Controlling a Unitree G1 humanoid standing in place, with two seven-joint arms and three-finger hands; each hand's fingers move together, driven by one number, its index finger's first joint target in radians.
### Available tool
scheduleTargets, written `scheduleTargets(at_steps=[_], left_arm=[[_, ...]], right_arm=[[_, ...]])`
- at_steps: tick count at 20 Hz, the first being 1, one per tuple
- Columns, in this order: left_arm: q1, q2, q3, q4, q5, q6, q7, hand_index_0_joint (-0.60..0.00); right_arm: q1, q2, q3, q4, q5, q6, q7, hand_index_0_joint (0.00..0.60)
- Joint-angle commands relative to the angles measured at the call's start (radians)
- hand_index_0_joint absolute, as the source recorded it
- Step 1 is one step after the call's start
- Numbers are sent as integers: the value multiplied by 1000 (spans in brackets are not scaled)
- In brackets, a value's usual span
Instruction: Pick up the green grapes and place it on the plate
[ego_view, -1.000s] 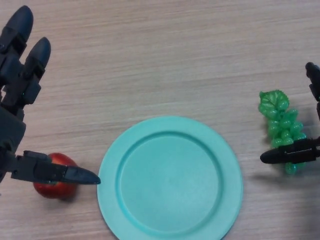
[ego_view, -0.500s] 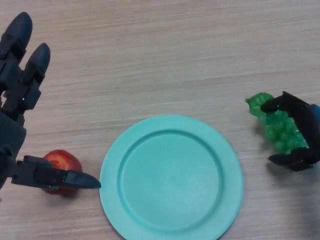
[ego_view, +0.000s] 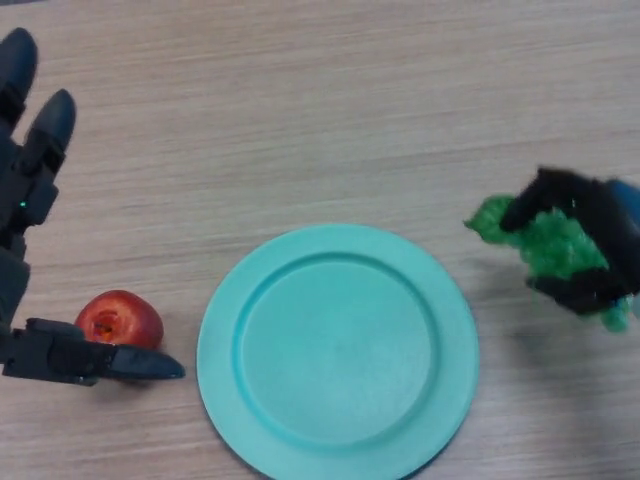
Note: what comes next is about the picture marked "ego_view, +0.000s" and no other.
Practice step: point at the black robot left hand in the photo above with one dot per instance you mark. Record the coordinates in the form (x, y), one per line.
(30, 180)

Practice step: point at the teal round plate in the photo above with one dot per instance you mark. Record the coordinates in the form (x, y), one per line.
(335, 350)

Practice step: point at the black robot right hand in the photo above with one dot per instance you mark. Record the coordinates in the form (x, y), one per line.
(605, 220)

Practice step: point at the red apple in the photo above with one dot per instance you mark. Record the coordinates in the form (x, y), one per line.
(120, 320)

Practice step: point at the green grape bunch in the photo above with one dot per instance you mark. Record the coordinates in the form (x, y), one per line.
(555, 245)

